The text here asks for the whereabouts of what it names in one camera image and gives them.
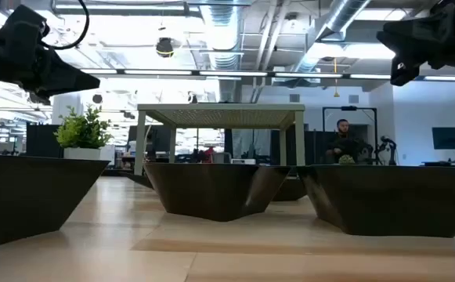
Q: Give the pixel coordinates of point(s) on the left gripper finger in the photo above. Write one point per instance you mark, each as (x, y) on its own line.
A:
(66, 78)
(39, 98)

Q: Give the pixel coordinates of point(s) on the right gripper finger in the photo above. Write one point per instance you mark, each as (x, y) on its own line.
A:
(419, 31)
(405, 70)

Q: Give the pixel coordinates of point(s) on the black glossy wavy plate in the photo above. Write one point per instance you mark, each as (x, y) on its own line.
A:
(23, 196)
(289, 190)
(211, 192)
(387, 199)

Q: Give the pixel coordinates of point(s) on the small black robot arm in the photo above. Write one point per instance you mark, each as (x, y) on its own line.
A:
(391, 150)

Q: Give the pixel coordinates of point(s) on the white round column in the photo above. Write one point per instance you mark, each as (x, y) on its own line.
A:
(66, 107)

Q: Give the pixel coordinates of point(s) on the black room partition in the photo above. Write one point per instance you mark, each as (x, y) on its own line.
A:
(43, 141)

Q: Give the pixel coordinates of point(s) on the green plant in white pot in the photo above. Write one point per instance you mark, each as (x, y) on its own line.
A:
(82, 131)

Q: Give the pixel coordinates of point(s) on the yellow hanging pendant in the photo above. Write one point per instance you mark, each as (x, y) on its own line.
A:
(336, 92)

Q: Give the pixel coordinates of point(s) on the person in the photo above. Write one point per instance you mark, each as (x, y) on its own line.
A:
(344, 147)

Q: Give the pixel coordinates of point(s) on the black office desk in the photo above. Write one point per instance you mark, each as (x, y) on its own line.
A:
(446, 163)

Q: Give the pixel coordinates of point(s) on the black round ceiling fixture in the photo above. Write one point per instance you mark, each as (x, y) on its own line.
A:
(165, 48)

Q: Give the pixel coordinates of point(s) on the small green succulent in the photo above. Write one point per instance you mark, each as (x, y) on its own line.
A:
(346, 160)

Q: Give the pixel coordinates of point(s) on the pale green perforated metal shelf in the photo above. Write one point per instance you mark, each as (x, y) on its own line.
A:
(219, 107)

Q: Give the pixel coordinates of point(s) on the long linear ceiling light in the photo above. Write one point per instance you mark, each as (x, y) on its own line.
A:
(231, 73)

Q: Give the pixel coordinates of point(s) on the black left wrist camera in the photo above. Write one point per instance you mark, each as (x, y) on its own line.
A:
(27, 23)

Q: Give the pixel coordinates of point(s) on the black metal frame stand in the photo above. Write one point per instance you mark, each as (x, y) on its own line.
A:
(348, 108)

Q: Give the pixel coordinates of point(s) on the black wall monitor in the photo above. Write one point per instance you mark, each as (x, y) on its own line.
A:
(448, 138)

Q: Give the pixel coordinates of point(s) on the black aluminium table frame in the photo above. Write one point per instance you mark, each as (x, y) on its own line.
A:
(117, 172)

